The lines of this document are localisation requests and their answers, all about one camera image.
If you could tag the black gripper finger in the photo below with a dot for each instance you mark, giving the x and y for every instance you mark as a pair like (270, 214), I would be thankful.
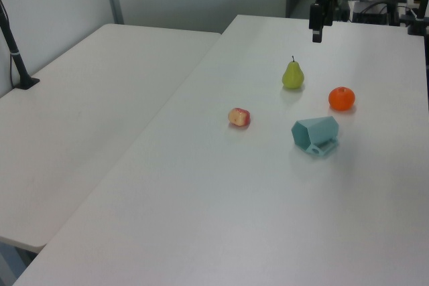
(328, 14)
(316, 21)

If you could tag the teal hexagonal mug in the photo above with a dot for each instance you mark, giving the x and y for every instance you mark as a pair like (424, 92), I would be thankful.
(316, 133)

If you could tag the black electronics box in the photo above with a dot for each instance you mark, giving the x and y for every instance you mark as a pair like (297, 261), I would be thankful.
(373, 11)

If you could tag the green pear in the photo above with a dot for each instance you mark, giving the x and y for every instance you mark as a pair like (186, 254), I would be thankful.
(293, 76)

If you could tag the orange fruit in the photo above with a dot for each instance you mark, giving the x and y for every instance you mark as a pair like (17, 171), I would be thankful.
(342, 98)

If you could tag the red bitten apple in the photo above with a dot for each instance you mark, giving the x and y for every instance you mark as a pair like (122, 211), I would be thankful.
(239, 117)

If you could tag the black pole with base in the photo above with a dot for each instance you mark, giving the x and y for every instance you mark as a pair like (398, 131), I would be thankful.
(15, 55)

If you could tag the black camera stand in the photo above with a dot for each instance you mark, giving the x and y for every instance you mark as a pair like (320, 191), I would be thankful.
(419, 14)

